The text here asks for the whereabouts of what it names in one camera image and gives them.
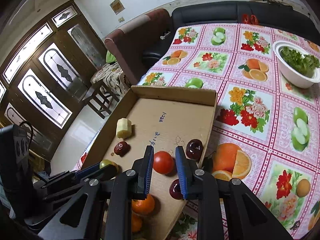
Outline pale sugarcane piece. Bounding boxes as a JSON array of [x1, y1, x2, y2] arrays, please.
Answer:
[[116, 118, 132, 139]]

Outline green cushion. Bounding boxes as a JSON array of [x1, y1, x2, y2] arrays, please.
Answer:
[[106, 50, 117, 64]]

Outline wooden glass panel door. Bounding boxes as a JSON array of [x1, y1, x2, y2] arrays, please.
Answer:
[[1, 0, 106, 161]]

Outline green grape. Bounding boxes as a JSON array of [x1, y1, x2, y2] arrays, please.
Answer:
[[99, 159, 119, 172]]

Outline red tomato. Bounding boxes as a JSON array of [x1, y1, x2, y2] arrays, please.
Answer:
[[153, 151, 174, 174]]

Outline floral fruit print tablecloth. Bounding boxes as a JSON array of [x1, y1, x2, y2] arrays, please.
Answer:
[[140, 23, 319, 239]]

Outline small yellow wall plaque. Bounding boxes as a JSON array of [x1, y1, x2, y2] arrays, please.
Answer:
[[110, 0, 125, 15]]

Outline red object on sofa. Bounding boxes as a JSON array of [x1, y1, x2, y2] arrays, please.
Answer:
[[241, 14, 259, 25]]

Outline green leafy vegetables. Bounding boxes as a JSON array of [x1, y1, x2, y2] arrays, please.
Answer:
[[280, 47, 319, 77]]

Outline dark wooden stool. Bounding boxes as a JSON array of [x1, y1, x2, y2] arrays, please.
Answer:
[[82, 80, 120, 119]]

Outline orange mandarin with leaf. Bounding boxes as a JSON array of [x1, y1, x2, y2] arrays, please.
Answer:
[[131, 213, 143, 233]]

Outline brown fabric armchair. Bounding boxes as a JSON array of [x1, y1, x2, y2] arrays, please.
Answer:
[[104, 8, 171, 85]]

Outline dark red plum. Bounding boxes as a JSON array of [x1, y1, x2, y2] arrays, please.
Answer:
[[186, 139, 203, 161]]

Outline dried red jujube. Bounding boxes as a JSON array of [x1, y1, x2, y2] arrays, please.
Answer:
[[114, 141, 131, 157]]

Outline shallow cardboard box tray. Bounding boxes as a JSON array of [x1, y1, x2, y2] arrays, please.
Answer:
[[81, 86, 217, 239]]

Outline dark purple plum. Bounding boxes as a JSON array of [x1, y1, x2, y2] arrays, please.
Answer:
[[169, 179, 183, 200]]

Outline white bowl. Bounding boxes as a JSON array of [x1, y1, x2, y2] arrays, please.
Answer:
[[272, 41, 319, 88]]

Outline small orange mandarin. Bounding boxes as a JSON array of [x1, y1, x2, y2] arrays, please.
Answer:
[[132, 194, 155, 215]]

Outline floral patterned seat cover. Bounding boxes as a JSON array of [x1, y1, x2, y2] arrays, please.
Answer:
[[91, 62, 131, 98]]

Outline tan round longan fruit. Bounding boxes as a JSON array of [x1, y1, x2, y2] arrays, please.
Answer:
[[296, 179, 311, 197]]

